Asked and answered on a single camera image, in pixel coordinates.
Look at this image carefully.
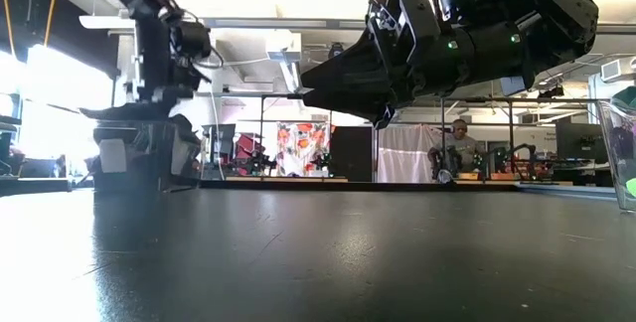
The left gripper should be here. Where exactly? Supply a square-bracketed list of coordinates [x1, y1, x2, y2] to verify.
[79, 13, 198, 123]

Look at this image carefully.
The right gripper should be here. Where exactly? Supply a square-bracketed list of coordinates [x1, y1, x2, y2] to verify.
[300, 0, 487, 131]

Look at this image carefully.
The clear plastic bin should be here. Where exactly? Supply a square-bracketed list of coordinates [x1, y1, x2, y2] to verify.
[595, 85, 636, 214]
[92, 115, 203, 193]

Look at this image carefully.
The black cabinet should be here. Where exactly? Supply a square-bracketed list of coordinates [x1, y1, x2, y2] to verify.
[329, 125, 375, 183]

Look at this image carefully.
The white curtain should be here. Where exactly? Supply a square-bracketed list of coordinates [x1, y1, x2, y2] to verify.
[376, 123, 444, 184]

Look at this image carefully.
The floral patterned poster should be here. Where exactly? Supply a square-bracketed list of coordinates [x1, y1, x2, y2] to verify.
[275, 121, 333, 178]

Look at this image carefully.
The white ceiling box unit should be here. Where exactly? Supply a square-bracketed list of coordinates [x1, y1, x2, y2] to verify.
[264, 28, 303, 63]

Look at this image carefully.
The large bright window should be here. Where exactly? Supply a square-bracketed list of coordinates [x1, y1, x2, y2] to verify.
[0, 43, 114, 180]

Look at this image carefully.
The wooden background table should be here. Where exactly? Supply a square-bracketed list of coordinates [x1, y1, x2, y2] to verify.
[224, 175, 350, 185]

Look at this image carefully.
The person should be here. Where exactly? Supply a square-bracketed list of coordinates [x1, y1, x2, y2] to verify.
[426, 117, 481, 184]

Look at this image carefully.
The small black ceiling device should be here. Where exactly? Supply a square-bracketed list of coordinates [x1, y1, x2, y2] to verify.
[538, 84, 566, 100]

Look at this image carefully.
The black background monitor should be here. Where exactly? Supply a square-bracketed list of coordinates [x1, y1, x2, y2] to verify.
[555, 121, 610, 165]

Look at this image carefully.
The thin white hanging cable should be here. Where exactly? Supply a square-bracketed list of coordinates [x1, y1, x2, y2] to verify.
[206, 61, 224, 179]

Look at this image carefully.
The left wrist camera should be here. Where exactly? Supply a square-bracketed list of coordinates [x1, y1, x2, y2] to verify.
[171, 19, 214, 63]

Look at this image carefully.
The black metal rig frame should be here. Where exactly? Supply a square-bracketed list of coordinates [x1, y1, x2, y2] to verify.
[196, 91, 602, 184]

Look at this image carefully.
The aluminium overhead frame beam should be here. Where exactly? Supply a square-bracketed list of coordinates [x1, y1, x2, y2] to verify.
[78, 13, 636, 35]

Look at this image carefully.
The black aluminium table frame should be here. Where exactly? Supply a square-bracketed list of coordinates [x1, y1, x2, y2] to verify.
[0, 176, 618, 198]

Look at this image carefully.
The yellow hanging cable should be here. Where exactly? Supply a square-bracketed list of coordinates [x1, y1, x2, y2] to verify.
[0, 0, 17, 58]
[42, 0, 62, 48]

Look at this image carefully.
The white wall vent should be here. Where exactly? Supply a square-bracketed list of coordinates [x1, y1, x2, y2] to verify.
[599, 58, 623, 82]

